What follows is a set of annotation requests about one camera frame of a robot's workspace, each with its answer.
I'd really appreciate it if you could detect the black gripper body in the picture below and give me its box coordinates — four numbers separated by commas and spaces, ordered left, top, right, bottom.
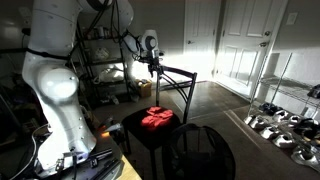
146, 49, 165, 69

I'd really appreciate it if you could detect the red cloth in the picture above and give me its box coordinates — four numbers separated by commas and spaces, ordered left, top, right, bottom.
139, 106, 175, 132

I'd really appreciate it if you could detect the yellow cardboard box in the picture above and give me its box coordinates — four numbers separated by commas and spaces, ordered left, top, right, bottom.
136, 79, 153, 99

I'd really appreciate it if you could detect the white plastic bag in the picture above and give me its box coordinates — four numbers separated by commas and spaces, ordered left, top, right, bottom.
93, 64, 126, 84

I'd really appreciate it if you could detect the black metal chair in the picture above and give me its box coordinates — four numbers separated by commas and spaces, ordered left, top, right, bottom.
121, 64, 198, 180

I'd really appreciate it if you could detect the black shelving unit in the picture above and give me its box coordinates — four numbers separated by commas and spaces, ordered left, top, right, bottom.
74, 23, 134, 108

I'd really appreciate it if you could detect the white door with deadbolt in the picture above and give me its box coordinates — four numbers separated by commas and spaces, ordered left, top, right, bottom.
214, 0, 279, 99

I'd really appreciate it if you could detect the black mesh hamper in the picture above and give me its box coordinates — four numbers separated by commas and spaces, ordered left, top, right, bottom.
161, 123, 237, 180

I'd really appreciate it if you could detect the silver grey shoe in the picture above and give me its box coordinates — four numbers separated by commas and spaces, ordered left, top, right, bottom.
287, 114, 303, 129
259, 125, 281, 140
272, 109, 290, 123
244, 114, 264, 130
272, 132, 298, 149
290, 145, 320, 173

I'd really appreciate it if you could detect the black shoe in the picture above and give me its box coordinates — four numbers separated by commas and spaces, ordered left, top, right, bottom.
294, 118, 320, 141
258, 102, 278, 117
307, 83, 320, 99

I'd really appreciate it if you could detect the white door with lever handle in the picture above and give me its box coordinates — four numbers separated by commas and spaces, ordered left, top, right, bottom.
184, 0, 222, 83

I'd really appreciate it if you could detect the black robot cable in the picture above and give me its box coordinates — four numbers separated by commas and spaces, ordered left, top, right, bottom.
79, 0, 143, 63

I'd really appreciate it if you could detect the black mounting rail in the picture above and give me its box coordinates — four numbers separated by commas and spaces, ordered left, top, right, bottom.
71, 148, 123, 180

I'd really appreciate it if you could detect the chrome wire shelf rack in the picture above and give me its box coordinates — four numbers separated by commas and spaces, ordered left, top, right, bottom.
248, 49, 320, 144

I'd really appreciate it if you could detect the grey cable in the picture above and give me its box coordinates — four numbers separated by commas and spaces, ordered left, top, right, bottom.
9, 123, 51, 180

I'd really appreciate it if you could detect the white light switch plate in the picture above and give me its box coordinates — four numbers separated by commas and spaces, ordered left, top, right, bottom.
285, 12, 299, 26

